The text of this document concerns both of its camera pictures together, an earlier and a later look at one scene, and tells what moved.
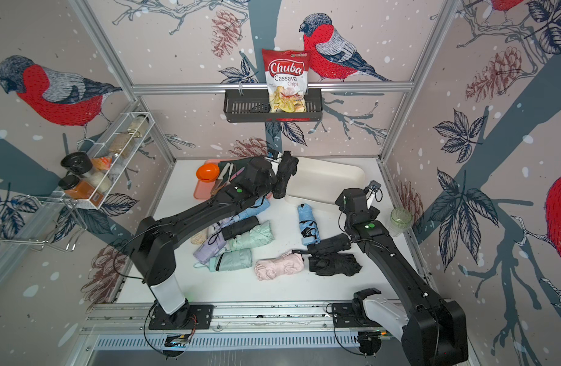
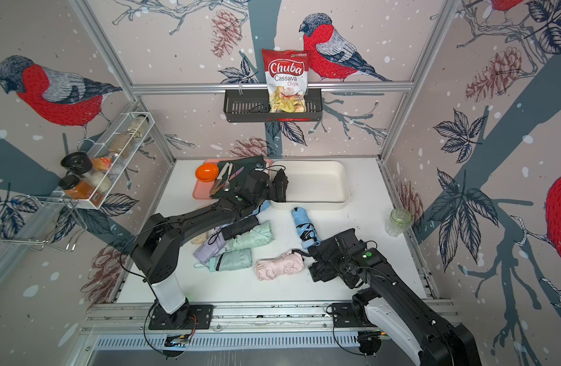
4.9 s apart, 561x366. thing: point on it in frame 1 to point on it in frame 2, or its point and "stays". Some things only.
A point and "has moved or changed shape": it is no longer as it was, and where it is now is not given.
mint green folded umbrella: (258, 235) stays
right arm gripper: (339, 199) to (334, 255)
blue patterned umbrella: (309, 227) has moved or changed shape
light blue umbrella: (261, 203) stays
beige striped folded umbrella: (199, 239) stays
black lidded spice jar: (78, 163) stays
